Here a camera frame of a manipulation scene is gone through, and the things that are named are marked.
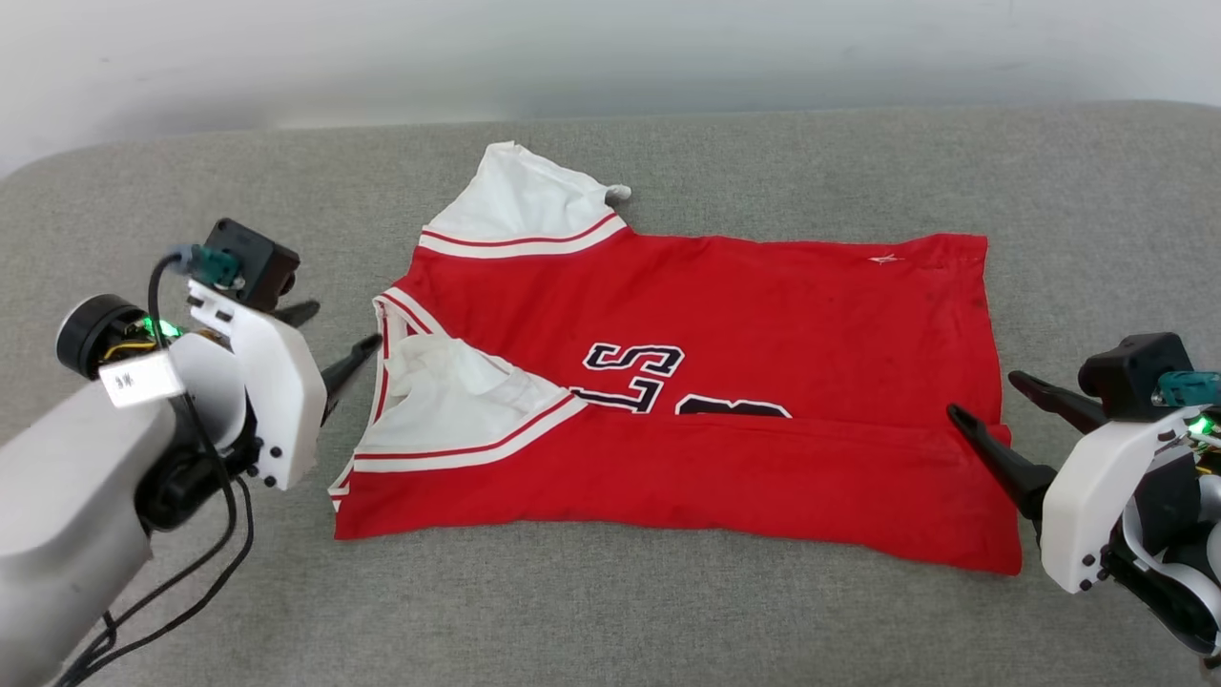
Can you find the grey fabric sofa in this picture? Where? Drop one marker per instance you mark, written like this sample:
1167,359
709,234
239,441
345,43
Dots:
610,620

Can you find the red and white jersey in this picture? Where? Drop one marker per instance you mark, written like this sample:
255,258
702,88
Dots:
763,315

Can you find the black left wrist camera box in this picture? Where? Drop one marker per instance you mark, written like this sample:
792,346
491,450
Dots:
253,258

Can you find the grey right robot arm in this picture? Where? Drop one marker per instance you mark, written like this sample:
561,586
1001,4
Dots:
1169,515

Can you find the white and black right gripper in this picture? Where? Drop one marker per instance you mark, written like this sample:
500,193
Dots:
1087,506

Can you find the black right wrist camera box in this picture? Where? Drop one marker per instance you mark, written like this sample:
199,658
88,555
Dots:
1130,372

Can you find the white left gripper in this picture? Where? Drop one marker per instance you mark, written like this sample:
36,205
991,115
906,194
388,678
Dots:
281,401

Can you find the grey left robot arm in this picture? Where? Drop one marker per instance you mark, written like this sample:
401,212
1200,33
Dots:
57,515

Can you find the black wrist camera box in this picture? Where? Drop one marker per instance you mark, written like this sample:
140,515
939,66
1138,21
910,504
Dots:
1130,372
253,258

